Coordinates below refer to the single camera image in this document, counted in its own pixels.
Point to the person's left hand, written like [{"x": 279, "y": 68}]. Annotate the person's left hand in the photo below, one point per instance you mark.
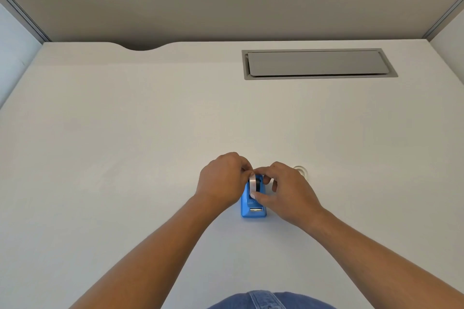
[{"x": 217, "y": 182}]

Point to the person's right hand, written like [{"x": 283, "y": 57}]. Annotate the person's right hand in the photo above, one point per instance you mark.
[{"x": 293, "y": 196}]

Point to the person's right middle finger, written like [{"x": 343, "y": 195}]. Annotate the person's right middle finger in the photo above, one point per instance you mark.
[{"x": 274, "y": 185}]

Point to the person's right thumb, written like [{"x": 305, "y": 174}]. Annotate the person's right thumb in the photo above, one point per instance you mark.
[{"x": 259, "y": 198}]

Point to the person's left fingers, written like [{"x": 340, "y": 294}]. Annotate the person's left fingers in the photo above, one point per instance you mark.
[{"x": 243, "y": 167}]

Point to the blue tape dispenser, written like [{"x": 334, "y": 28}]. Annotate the blue tape dispenser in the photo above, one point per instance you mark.
[{"x": 253, "y": 209}]

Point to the white tape roll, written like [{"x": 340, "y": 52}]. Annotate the white tape roll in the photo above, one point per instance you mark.
[{"x": 251, "y": 185}]

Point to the person's right forearm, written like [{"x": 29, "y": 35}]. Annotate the person's right forearm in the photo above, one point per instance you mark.
[{"x": 369, "y": 265}]

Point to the person's left forearm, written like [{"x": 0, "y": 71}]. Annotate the person's left forearm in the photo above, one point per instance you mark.
[{"x": 152, "y": 258}]

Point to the blue denim jeans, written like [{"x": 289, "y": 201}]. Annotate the blue denim jeans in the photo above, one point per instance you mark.
[{"x": 268, "y": 301}]

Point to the grey desk partition panel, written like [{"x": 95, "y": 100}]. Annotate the grey desk partition panel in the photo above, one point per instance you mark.
[{"x": 232, "y": 1}]

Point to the aluminium partition frame strip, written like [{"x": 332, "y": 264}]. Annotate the aluminium partition frame strip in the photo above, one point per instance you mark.
[
  {"x": 444, "y": 19},
  {"x": 23, "y": 13}
]

